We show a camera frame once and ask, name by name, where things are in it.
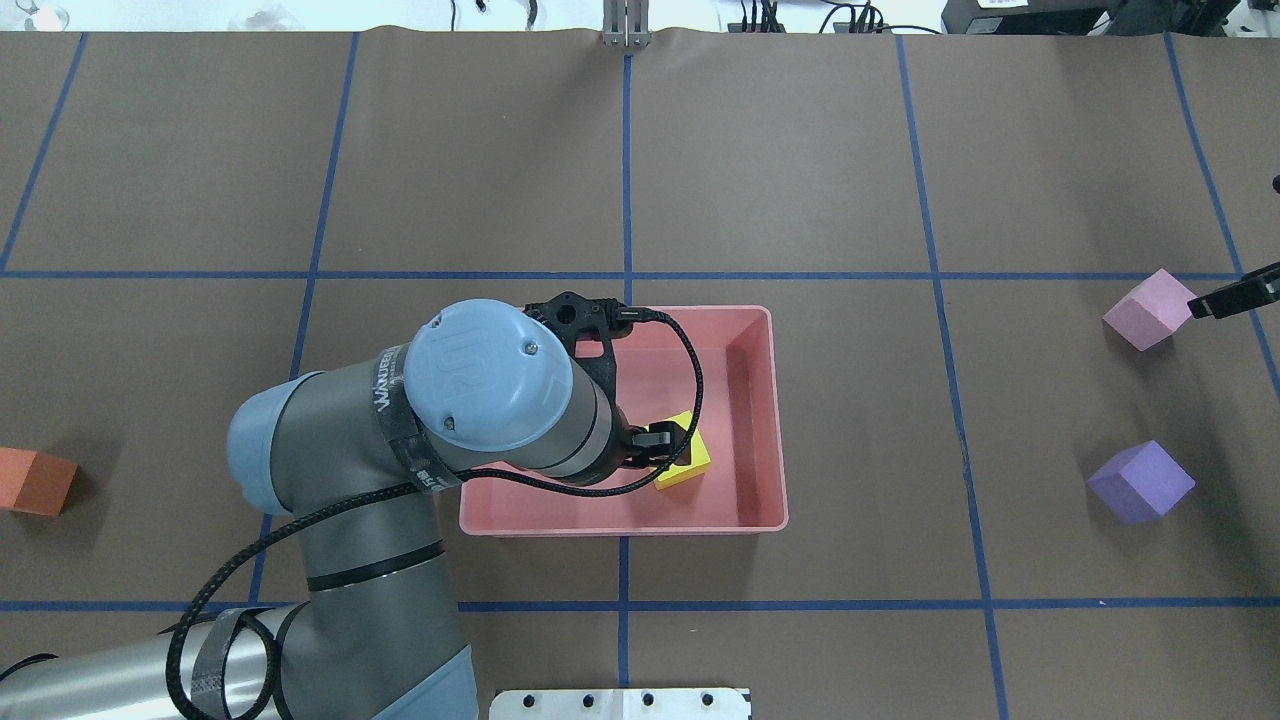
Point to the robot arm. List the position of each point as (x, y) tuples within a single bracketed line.
[(347, 611)]

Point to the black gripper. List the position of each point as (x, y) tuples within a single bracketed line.
[(657, 442)]

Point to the yellow foam block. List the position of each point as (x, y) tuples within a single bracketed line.
[(694, 464)]

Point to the pink plastic bin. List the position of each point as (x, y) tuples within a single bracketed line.
[(742, 492)]

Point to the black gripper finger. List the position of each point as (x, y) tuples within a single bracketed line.
[(1252, 291)]

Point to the orange foam block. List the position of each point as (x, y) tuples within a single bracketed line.
[(35, 483)]

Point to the pink foam block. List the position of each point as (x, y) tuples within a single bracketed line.
[(1152, 312)]

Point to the purple foam block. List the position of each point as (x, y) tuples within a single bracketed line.
[(1142, 483)]

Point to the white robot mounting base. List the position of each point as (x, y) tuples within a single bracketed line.
[(624, 703)]

